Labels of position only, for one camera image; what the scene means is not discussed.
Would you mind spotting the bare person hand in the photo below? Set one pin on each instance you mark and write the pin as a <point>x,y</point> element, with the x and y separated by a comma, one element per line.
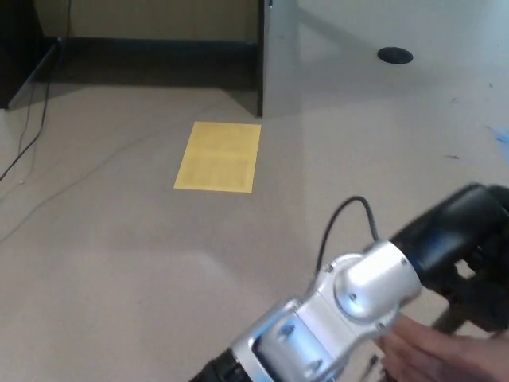
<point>445,354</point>

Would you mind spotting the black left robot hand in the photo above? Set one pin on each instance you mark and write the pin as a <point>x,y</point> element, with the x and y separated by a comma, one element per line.
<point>449,231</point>

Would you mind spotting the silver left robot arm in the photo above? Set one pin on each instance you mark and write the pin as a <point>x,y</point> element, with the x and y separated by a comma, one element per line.
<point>350,286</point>

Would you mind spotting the blue plastic scrap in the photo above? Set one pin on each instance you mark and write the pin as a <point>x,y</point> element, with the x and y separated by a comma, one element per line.
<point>500,134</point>

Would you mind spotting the black round floor cover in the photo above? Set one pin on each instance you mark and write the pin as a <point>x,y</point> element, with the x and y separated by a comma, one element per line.
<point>395,55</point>

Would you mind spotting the dark wooden desk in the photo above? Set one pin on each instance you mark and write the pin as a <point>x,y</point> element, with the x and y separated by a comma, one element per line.
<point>278,67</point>

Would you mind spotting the yellow paper sheet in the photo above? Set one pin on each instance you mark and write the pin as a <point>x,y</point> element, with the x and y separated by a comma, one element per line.
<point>218,157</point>

